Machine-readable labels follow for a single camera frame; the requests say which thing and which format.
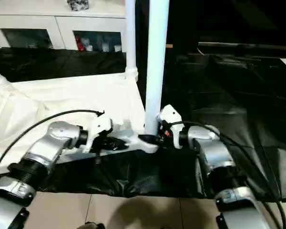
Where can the white plastic table top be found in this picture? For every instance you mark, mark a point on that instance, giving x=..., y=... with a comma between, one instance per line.
x=52, y=100

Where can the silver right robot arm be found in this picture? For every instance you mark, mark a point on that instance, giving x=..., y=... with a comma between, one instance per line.
x=214, y=157

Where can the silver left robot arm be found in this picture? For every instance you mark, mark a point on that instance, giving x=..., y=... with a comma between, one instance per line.
x=47, y=148

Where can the black plastic mat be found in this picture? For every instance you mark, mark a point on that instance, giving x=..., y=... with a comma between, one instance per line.
x=238, y=114

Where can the small yellow label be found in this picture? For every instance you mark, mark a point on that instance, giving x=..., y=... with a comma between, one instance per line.
x=169, y=46

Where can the small white jar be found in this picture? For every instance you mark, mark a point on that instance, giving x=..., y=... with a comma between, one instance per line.
x=117, y=48
x=105, y=46

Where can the red bottle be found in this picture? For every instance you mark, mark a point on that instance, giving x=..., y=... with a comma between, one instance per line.
x=79, y=44

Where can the black low shelf board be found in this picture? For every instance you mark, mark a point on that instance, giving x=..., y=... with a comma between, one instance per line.
x=248, y=46

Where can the white sideboard cabinet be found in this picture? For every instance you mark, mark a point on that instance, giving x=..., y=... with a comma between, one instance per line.
x=52, y=24

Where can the grey crumpled object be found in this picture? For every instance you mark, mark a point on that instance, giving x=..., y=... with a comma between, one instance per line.
x=78, y=5

